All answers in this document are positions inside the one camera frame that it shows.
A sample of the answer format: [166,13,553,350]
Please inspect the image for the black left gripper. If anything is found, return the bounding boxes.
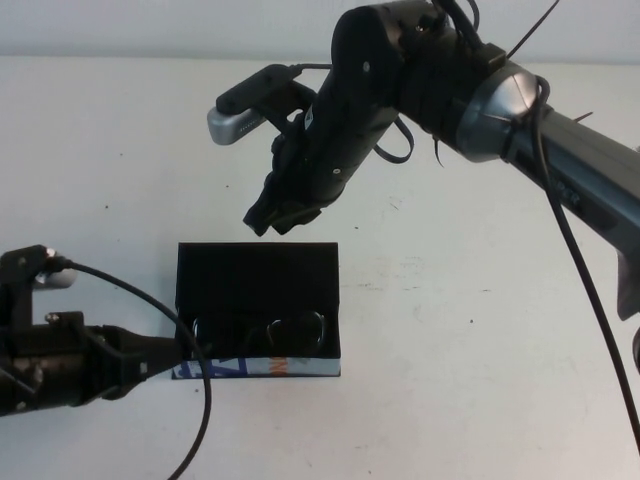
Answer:
[0,314,189,417]

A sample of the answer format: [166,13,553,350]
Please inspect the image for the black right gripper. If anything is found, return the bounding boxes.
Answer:
[243,89,396,237]

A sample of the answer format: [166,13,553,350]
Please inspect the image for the black glasses case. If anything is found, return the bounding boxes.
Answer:
[171,242,344,380]

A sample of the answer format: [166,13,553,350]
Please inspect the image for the black-framed glasses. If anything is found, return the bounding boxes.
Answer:
[192,309,329,352]

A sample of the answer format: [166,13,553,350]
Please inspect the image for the long black zip tie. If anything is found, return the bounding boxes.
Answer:
[505,0,561,57]

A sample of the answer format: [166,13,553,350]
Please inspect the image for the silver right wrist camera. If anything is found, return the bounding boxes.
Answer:
[207,64,301,146]

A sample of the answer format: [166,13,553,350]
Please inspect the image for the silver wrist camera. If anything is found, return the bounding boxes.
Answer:
[207,64,301,146]
[30,245,79,290]

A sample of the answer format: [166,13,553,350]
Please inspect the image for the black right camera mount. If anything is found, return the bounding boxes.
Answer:
[259,79,321,136]

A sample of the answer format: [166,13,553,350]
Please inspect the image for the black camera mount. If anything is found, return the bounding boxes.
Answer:
[0,244,56,329]
[259,79,321,136]

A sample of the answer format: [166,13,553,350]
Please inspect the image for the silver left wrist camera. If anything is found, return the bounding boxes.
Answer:
[30,245,79,290]

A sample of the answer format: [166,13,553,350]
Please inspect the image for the black left camera cable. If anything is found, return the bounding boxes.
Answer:
[52,257,214,480]

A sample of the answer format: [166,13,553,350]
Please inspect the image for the black camera cable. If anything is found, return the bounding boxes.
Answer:
[287,0,640,401]
[52,257,214,480]

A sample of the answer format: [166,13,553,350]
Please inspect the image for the black flat ribbon cable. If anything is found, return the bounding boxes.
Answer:
[373,113,416,164]

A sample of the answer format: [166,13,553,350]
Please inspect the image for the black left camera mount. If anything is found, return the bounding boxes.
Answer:
[0,244,56,329]

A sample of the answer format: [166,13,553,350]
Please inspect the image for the black right camera cable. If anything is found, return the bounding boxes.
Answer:
[287,0,640,401]

